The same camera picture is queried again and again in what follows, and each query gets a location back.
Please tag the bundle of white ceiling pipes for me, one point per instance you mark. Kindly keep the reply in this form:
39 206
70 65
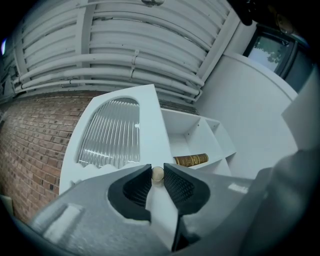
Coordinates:
100 75

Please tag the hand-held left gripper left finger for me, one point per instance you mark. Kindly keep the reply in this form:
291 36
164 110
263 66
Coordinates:
95 215

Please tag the brown hardcover book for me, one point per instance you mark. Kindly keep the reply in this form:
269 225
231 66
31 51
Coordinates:
192 160

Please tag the black framed window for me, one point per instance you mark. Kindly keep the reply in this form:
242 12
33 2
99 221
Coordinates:
267 52

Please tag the round ceiling lamp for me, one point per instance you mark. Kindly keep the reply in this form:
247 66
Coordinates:
152 2

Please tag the white cabinet door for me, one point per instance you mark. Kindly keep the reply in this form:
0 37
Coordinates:
150 120

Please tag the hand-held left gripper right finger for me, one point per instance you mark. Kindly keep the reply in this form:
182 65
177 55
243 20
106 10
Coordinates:
212 205

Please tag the white desk with hutch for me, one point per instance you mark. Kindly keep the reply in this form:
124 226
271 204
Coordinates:
180 142

